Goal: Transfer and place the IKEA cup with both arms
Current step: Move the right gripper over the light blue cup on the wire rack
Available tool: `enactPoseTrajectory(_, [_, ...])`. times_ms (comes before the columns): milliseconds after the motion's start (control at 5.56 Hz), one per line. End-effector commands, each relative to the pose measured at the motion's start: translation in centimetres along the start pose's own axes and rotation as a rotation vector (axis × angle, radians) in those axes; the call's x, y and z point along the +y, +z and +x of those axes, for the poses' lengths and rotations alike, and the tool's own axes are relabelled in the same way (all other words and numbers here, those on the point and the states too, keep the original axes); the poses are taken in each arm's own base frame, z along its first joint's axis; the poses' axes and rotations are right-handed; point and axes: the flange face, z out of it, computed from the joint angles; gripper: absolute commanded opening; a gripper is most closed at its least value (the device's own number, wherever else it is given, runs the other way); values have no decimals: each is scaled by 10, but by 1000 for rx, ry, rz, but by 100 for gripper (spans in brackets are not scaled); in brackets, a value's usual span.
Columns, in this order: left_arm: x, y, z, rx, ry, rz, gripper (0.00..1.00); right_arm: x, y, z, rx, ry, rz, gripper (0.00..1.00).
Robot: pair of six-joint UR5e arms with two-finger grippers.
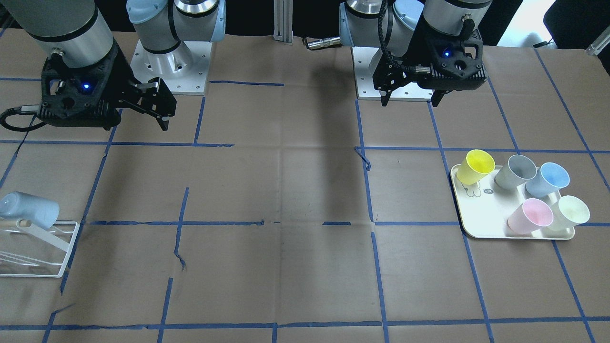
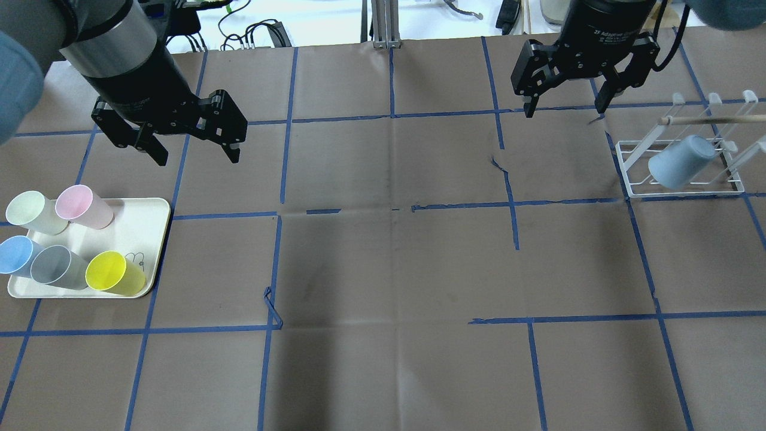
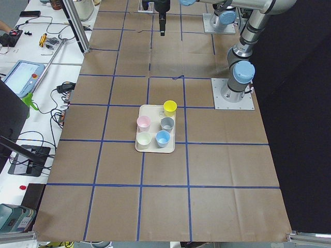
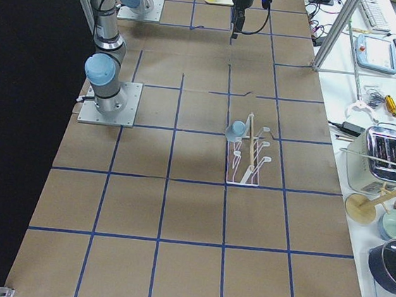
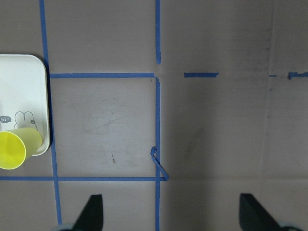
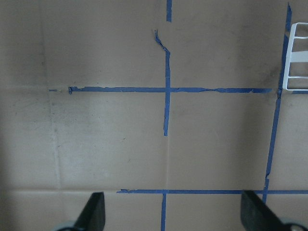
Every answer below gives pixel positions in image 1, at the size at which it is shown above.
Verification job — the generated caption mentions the light blue cup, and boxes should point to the light blue cup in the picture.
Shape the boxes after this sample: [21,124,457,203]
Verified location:
[0,192,60,230]

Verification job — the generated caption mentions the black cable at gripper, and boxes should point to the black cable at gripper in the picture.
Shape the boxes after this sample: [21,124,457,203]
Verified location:
[0,105,48,132]

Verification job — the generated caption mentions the pale green cup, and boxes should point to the pale green cup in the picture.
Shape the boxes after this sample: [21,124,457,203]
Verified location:
[548,195,590,232]

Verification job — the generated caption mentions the cream plastic tray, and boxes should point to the cream plastic tray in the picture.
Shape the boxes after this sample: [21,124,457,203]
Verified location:
[450,165,575,240]

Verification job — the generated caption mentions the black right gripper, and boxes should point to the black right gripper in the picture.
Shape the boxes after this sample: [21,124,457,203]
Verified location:
[37,41,177,131]

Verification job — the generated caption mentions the pink cup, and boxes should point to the pink cup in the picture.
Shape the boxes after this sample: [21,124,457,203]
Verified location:
[507,198,555,235]

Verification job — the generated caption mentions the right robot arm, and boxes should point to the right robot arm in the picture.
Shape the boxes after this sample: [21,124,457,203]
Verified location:
[1,0,226,132]

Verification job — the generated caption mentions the grey cup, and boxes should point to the grey cup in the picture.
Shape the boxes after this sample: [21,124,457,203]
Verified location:
[494,154,537,190]

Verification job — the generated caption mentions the white wire cup rack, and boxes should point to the white wire cup rack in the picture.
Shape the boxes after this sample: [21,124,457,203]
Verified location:
[0,219,80,278]

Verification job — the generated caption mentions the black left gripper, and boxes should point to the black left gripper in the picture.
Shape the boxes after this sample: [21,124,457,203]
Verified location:
[373,29,487,107]

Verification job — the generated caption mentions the yellow cup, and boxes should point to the yellow cup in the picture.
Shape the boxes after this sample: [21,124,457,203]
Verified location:
[456,149,496,185]

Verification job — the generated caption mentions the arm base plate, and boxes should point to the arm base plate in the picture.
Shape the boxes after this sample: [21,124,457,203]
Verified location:
[351,46,433,102]
[131,41,214,96]

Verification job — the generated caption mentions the aluminium frame post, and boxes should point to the aluminium frame post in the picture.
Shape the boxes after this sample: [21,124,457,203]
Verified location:
[273,0,294,45]

